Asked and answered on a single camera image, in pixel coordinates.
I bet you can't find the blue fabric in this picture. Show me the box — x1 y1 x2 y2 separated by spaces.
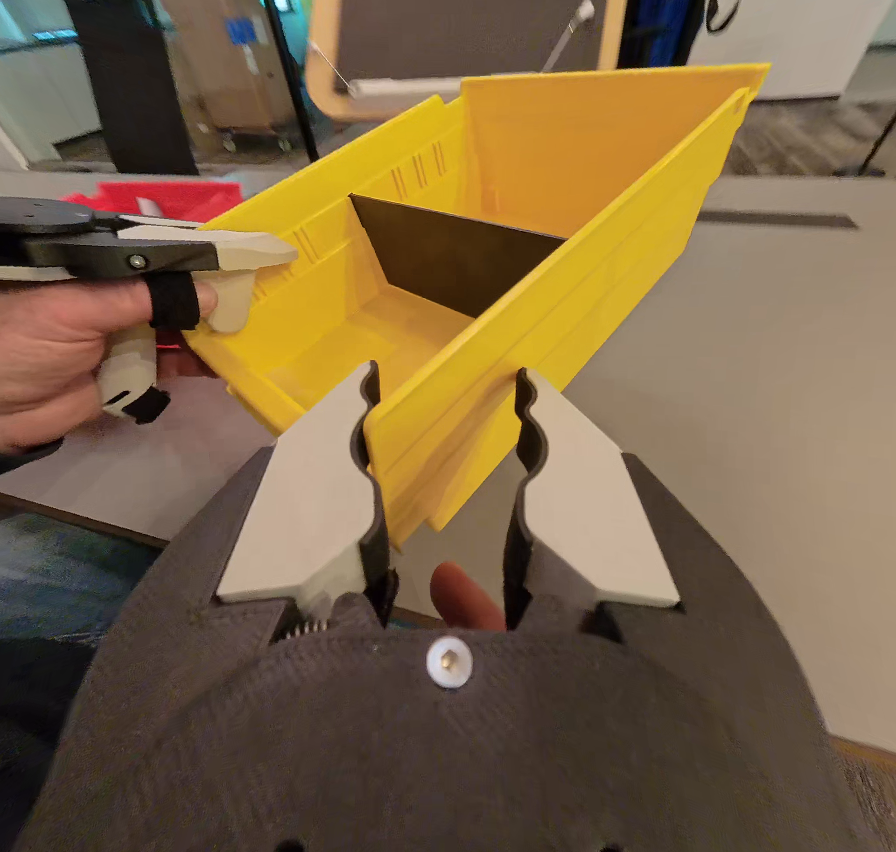
623 0 708 69

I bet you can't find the person's blue jeans leg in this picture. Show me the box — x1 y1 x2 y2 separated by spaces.
0 516 162 643

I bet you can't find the yellow plastic bin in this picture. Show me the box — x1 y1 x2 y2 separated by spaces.
182 64 771 545

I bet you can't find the black plastic bin divider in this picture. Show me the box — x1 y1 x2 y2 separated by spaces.
350 194 568 321

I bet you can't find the white stand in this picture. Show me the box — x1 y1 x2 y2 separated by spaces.
343 0 596 101

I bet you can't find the person's right hand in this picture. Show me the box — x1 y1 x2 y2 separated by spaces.
430 561 508 632

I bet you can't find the dark board with wooden rim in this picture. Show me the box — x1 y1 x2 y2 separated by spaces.
306 0 634 125

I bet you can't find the black tripod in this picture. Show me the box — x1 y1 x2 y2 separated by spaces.
250 0 320 167

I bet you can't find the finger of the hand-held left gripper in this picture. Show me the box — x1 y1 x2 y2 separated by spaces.
210 232 299 272

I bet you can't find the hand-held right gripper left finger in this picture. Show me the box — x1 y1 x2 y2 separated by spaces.
217 362 390 604

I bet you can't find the person's left hand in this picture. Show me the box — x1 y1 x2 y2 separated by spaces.
0 278 221 457

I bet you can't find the red plastic bin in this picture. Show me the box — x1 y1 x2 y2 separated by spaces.
63 180 246 225

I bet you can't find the stack of cardboard boxes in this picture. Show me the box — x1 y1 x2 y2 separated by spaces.
140 0 302 132

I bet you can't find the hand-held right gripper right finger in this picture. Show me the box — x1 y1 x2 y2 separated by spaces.
504 369 683 611

